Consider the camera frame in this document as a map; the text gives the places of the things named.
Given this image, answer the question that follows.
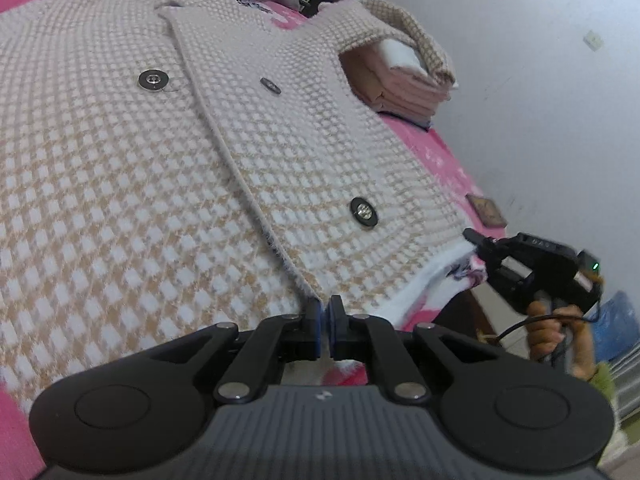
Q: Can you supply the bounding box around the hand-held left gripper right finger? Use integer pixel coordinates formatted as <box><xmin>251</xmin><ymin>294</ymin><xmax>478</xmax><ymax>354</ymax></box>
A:
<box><xmin>326</xmin><ymin>295</ymin><xmax>501</xmax><ymax>406</ymax></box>

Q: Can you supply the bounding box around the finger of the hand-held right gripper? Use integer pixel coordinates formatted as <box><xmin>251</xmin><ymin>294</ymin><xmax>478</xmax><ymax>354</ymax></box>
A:
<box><xmin>462</xmin><ymin>227</ymin><xmax>506</xmax><ymax>261</ymax></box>

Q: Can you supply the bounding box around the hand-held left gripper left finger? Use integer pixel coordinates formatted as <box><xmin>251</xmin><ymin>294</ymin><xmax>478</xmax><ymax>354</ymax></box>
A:
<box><xmin>150</xmin><ymin>297</ymin><xmax>323</xmax><ymax>406</ymax></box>

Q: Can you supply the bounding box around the beige white checked knit cardigan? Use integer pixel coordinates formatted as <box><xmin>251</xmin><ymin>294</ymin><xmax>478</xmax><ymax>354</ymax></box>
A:
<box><xmin>0</xmin><ymin>0</ymin><xmax>473</xmax><ymax>411</ymax></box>

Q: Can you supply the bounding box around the stack of folded pastel clothes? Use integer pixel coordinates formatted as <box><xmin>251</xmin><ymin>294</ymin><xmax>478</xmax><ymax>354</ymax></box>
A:
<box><xmin>340</xmin><ymin>40</ymin><xmax>453</xmax><ymax>128</ymax></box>

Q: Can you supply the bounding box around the person's right hand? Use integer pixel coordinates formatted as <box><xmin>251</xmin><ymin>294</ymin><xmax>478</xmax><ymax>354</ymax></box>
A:
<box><xmin>527</xmin><ymin>300</ymin><xmax>596</xmax><ymax>381</ymax></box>

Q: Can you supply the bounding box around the smartphone with brown screen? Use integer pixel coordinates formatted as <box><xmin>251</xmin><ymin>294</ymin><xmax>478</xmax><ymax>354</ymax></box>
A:
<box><xmin>465</xmin><ymin>195</ymin><xmax>508</xmax><ymax>228</ymax></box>

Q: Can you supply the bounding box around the pink floral bed blanket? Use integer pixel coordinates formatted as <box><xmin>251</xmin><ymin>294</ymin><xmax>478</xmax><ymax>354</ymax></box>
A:
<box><xmin>0</xmin><ymin>0</ymin><xmax>496</xmax><ymax>480</ymax></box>

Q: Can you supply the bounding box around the blue plastic bag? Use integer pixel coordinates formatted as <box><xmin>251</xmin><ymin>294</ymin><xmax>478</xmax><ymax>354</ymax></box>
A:
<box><xmin>592</xmin><ymin>290</ymin><xmax>640</xmax><ymax>366</ymax></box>

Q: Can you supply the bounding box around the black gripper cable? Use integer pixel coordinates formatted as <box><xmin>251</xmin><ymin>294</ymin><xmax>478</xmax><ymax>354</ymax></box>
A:
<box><xmin>492</xmin><ymin>312</ymin><xmax>586</xmax><ymax>343</ymax></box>

